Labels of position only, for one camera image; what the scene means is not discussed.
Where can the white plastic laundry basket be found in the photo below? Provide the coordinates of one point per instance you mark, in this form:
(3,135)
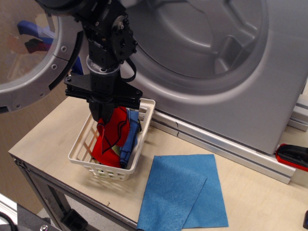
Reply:
(82,149)

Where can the red toy shirt black trim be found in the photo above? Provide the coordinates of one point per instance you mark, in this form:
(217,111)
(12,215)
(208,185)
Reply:
(116,131)

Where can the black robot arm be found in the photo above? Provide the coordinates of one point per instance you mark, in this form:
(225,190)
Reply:
(111,43)

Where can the grey toy washing machine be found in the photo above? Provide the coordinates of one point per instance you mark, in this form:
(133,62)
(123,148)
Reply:
(231,67)

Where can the blue folded cloth sheet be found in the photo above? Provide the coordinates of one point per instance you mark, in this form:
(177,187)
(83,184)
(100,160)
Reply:
(182,192)

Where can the light green cloth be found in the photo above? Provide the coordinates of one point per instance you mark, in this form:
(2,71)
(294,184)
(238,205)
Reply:
(116,149)

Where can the round transparent washer door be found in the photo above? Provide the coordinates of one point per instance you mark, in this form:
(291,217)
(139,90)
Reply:
(26,78)

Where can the blue clamp behind door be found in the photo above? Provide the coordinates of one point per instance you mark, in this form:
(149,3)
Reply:
(43,37)

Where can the aluminium extrusion rail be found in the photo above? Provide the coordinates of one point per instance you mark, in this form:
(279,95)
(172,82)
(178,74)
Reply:
(263,163)

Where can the black bracket under table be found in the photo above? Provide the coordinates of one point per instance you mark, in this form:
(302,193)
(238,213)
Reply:
(74,221)

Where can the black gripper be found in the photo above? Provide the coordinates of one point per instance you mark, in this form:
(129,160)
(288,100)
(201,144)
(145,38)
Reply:
(107,90)

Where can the plain red cloth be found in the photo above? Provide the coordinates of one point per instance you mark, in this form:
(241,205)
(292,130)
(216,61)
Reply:
(108,158)

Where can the grey base with bolt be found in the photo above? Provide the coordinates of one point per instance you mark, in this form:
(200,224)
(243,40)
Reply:
(20,219)

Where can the blue toy jeans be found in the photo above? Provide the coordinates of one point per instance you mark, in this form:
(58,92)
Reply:
(132,141)

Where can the red black clamp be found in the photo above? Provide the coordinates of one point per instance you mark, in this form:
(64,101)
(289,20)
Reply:
(293,156)

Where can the metal table frame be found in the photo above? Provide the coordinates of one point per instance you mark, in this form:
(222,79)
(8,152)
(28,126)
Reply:
(53,193)

